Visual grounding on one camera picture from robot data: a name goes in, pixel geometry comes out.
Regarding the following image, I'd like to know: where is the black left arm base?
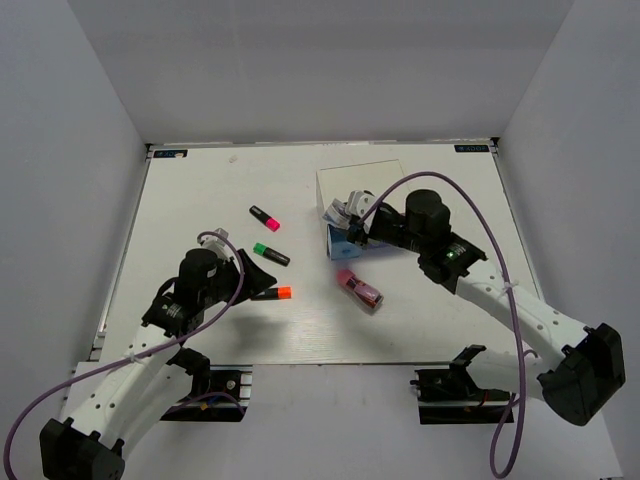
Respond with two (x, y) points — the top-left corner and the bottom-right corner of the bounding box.
(161, 366), (253, 423)

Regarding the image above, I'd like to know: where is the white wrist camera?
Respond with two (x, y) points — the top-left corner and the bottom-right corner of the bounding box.
(197, 228), (234, 261)
(346, 190), (377, 228)

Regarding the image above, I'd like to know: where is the green highlighter marker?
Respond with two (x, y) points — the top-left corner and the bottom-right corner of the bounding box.
(253, 243), (290, 267)

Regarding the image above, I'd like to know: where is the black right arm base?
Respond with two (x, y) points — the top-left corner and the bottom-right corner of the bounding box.
(410, 368), (511, 425)

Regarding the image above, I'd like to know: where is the corner logo sticker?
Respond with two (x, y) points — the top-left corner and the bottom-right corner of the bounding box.
(454, 144), (490, 153)
(152, 149), (188, 159)

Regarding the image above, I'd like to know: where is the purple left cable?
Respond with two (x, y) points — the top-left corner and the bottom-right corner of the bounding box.
(0, 230), (247, 480)

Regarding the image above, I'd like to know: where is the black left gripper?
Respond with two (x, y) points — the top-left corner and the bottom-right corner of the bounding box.
(200, 248), (278, 308)

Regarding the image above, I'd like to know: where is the right corner logo sticker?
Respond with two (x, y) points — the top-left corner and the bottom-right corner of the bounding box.
(454, 144), (490, 153)

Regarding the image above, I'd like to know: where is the white pastel drawer box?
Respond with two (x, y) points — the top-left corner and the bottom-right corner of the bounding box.
(316, 159), (406, 261)

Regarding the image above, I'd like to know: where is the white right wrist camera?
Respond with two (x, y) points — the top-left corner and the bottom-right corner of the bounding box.
(346, 190), (377, 228)

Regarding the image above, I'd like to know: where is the left corner logo sticker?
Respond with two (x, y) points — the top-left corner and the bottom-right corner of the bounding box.
(152, 149), (188, 159)

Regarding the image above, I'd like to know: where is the pink highlighter marker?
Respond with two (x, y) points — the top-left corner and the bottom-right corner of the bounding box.
(249, 205), (280, 232)

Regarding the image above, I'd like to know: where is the orange highlighter marker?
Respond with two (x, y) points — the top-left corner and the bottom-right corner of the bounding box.
(251, 286), (292, 301)

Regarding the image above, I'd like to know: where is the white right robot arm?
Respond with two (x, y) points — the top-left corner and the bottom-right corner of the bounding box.
(345, 189), (626, 426)

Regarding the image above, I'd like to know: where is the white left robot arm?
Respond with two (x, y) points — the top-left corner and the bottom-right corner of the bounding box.
(39, 248), (277, 479)

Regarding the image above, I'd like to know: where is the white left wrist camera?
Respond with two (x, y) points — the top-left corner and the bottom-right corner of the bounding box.
(197, 228), (234, 261)

